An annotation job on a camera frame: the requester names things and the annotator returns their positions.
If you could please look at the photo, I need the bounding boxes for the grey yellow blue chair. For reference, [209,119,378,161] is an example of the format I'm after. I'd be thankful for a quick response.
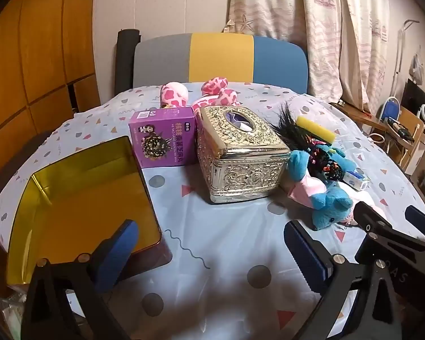
[133,33,309,94]

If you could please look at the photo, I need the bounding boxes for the black monitor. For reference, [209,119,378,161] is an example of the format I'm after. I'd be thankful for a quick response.
[401,79,425,119]

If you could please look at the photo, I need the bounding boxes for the white pole stand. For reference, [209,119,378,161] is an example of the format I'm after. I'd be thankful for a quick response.
[390,19,420,100]

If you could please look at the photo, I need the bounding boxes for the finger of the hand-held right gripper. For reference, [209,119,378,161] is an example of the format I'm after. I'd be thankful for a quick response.
[353,201,425,267]
[405,205,425,246]

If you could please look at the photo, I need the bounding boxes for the ornate silver tissue box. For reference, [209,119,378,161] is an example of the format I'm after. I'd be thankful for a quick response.
[196,105,292,205]

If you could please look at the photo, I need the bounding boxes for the gold metal tin box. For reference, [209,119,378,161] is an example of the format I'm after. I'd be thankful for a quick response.
[5,135,162,286]

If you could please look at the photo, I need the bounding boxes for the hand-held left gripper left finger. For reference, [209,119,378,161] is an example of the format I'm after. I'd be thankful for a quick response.
[21,219,140,340]

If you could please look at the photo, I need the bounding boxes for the patterned plastic tablecloth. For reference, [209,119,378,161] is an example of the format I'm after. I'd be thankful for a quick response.
[0,82,425,340]

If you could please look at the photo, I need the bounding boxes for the wooden side table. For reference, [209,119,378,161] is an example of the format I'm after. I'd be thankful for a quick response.
[329,101,386,131]

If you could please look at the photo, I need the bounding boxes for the wooden wardrobe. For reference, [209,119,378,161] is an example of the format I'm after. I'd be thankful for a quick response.
[0,0,101,199]

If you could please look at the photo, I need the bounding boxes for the clear plastic bag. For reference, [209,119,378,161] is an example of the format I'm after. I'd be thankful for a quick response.
[0,287,31,340]

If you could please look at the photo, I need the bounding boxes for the black feather beaded toy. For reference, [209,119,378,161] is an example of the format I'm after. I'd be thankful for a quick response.
[271,101,345,182]

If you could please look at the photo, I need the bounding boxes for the purple cardboard box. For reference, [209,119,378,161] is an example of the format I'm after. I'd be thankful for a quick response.
[128,106,198,169]

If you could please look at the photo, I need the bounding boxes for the yellow sponge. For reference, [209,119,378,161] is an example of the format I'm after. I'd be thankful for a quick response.
[297,116,337,143]

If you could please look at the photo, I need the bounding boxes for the blue back folding chair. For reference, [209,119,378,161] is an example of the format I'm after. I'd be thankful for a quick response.
[375,95,425,172]

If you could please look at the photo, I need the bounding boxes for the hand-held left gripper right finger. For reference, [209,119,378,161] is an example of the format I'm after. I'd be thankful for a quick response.
[284,220,417,340]

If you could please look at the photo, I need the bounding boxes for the ship print curtain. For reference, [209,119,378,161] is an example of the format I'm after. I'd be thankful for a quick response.
[223,0,390,109]

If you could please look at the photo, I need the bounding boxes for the white hanging bag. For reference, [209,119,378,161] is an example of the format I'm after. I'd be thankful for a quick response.
[410,54,424,86]

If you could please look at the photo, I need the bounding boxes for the small blue pink plush toy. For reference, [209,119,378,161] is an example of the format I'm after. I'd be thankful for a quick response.
[288,149,328,209]

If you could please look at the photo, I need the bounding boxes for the blue white tissue packet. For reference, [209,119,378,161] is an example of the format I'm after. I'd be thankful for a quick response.
[341,169,369,192]

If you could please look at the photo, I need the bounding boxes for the pink spotted plush toy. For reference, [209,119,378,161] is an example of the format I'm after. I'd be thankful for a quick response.
[159,77,239,112]

